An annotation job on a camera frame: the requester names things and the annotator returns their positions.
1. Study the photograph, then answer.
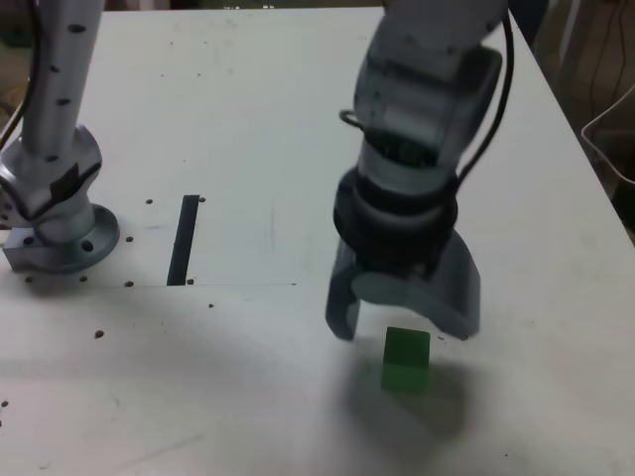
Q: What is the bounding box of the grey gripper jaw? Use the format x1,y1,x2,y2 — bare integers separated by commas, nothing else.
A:
350,236,482,342
324,239,367,342

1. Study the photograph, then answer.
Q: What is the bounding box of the green cube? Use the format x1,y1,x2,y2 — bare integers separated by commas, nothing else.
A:
380,325,432,396

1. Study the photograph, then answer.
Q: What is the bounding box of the black tape strip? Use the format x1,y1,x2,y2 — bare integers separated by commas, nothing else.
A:
166,194,201,288

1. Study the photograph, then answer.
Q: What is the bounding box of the white cable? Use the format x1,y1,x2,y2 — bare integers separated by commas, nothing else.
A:
580,83,635,187

